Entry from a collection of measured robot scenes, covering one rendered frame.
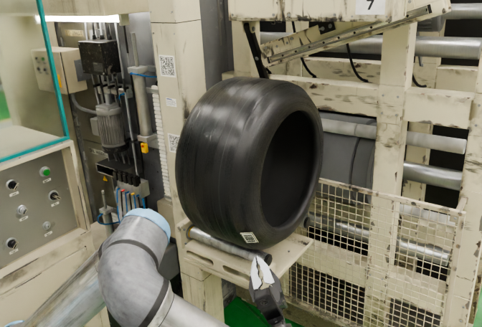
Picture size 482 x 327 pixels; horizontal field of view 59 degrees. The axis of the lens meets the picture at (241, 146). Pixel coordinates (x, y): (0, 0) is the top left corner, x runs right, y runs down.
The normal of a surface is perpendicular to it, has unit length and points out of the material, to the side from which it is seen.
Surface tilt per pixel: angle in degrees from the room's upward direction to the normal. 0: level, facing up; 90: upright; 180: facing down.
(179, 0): 90
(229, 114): 39
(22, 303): 90
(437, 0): 90
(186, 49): 90
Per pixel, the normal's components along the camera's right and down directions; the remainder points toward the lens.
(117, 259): -0.16, -0.66
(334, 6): -0.58, 0.32
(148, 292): 0.37, -0.55
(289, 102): 0.78, 0.00
